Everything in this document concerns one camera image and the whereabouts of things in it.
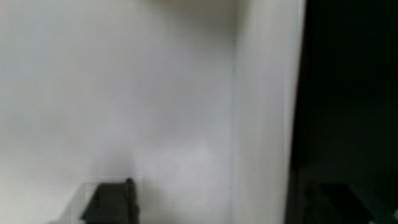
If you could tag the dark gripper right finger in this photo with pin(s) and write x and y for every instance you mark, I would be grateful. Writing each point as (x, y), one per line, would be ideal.
(334, 206)

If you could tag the translucent gripper left finger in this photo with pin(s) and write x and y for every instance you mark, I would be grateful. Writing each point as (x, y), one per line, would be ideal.
(112, 207)

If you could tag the white square table top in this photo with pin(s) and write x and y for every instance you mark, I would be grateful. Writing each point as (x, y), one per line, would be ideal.
(148, 98)

